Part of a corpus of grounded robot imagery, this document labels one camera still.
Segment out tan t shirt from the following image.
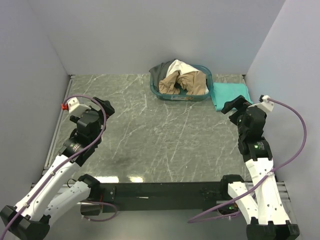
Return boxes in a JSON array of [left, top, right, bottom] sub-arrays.
[[158, 71, 209, 95]]

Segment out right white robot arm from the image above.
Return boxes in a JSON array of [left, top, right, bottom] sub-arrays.
[[219, 95, 300, 240]]

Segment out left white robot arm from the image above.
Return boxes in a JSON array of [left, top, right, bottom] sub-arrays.
[[0, 95, 115, 240]]

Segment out folded teal t shirt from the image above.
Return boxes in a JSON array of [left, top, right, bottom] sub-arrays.
[[211, 82, 253, 112]]

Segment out teal plastic basket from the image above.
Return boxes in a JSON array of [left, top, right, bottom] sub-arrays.
[[150, 65, 214, 102]]

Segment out grey t shirt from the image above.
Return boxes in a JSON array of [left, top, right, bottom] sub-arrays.
[[149, 59, 174, 92]]

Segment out white t shirt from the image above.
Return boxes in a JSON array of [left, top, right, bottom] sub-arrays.
[[166, 59, 199, 77]]

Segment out black base beam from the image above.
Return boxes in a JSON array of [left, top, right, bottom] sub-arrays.
[[88, 181, 231, 211]]

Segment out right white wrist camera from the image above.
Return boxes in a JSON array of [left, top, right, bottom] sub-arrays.
[[257, 95, 274, 113]]

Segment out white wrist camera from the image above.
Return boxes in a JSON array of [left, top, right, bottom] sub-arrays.
[[61, 97, 91, 118], [257, 95, 274, 113]]

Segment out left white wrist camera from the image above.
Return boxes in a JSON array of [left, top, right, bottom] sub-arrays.
[[61, 97, 91, 118]]

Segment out aluminium rail frame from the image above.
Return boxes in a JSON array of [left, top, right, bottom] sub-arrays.
[[27, 74, 76, 198]]

